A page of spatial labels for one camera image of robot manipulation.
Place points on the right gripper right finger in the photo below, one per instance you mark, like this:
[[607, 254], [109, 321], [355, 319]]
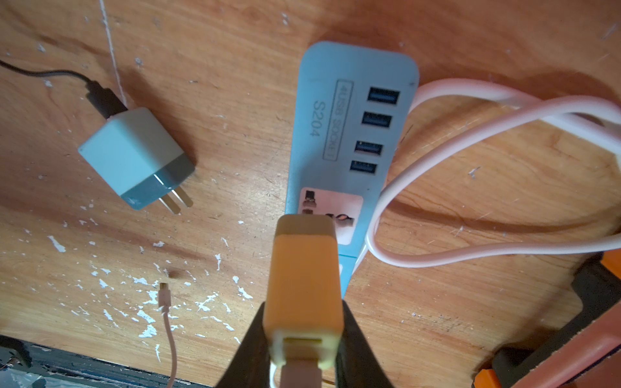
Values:
[[356, 364]]

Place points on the blue power strip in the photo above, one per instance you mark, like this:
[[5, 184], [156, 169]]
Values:
[[351, 108]]

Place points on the teal USB wall charger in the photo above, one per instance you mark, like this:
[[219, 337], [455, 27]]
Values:
[[139, 160]]

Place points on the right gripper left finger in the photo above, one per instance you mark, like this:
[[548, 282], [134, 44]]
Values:
[[250, 366]]

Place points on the orange plastic tool case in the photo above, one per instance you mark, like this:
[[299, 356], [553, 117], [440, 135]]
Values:
[[583, 353]]

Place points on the yellow USB wall charger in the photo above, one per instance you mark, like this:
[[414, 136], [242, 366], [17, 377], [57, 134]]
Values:
[[303, 317]]

